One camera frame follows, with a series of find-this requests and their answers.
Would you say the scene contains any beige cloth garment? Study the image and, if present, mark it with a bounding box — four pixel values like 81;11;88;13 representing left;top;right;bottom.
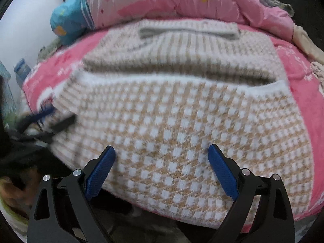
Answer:
292;24;324;65

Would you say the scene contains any beige houndstooth knit coat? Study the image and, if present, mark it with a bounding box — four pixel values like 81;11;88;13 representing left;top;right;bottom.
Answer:
49;19;317;229

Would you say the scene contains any person left hand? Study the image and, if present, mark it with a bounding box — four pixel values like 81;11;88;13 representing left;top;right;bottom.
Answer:
1;167;41;217

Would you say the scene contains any pink cartoon duvet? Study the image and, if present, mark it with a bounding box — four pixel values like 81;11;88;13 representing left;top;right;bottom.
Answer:
50;0;294;45

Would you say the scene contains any black padded headboard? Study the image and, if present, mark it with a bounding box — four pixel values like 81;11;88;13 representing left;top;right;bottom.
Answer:
278;0;323;50

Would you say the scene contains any plaid grey garment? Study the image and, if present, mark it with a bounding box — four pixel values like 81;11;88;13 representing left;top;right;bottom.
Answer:
260;0;295;18

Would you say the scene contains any pink floral bed blanket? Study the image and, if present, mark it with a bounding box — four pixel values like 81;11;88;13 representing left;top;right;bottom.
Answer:
22;23;324;218

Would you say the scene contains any green patterned cloth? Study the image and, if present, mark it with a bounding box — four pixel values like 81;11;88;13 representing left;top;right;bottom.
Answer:
36;38;62;64

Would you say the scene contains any cream fuzzy garment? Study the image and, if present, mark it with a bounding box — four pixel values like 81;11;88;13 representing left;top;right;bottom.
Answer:
311;61;324;90

